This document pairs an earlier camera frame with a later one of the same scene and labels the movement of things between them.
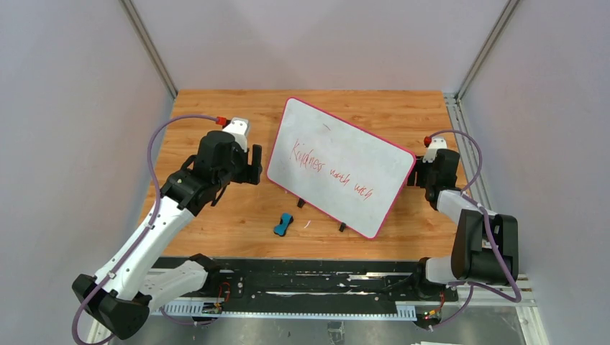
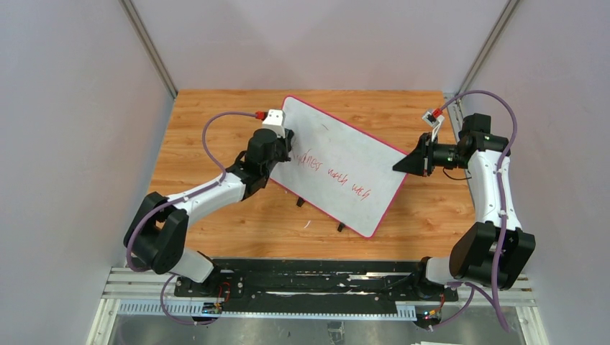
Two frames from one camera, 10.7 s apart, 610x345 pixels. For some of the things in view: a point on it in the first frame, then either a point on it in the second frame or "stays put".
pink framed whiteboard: (352, 175) stays put
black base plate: (252, 282) stays put
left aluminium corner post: (148, 44) stays put
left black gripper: (249, 168) to (287, 144)
